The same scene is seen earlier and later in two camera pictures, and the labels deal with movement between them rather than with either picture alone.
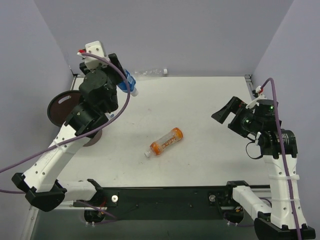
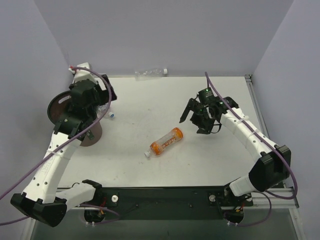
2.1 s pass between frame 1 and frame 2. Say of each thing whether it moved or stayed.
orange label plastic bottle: stayed
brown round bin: stayed
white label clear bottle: stayed
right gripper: moved
